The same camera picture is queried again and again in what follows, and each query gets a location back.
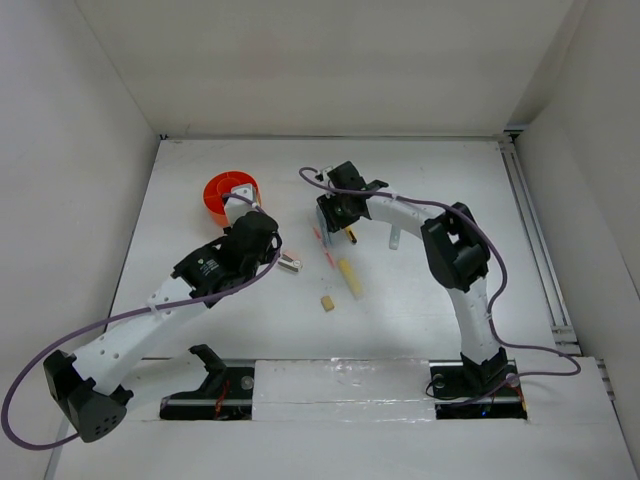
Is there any thick yellow highlighter marker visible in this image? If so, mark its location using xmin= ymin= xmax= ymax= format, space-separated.
xmin=337 ymin=258 xmax=364 ymax=300

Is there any orange round organizer container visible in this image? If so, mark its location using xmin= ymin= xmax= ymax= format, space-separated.
xmin=203 ymin=171 xmax=262 ymax=228

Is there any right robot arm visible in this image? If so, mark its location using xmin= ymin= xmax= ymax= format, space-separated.
xmin=309 ymin=161 xmax=508 ymax=397

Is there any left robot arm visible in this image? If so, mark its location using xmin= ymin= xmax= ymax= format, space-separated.
xmin=43 ymin=211 xmax=282 ymax=443

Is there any small tan eraser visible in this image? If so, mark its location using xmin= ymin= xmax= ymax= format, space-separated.
xmin=321 ymin=296 xmax=335 ymax=312

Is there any green highlighter marker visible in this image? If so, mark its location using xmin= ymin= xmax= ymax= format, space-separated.
xmin=389 ymin=225 xmax=402 ymax=250

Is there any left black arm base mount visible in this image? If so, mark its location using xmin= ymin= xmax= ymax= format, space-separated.
xmin=159 ymin=344 xmax=256 ymax=421

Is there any thin pink highlighter pen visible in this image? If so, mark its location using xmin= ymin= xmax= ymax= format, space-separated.
xmin=312 ymin=226 xmax=336 ymax=269

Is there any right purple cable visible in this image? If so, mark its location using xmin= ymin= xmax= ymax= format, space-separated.
xmin=298 ymin=166 xmax=582 ymax=406

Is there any yellow black utility knife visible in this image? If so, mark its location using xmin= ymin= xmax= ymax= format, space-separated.
xmin=345 ymin=227 xmax=358 ymax=245

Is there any aluminium frame rail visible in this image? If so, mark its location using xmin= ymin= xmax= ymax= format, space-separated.
xmin=498 ymin=130 xmax=583 ymax=357

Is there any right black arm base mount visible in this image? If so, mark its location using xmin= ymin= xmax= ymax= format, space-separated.
xmin=425 ymin=360 xmax=528 ymax=421

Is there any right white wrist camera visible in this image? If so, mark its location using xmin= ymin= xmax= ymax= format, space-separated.
xmin=315 ymin=166 xmax=334 ymax=188

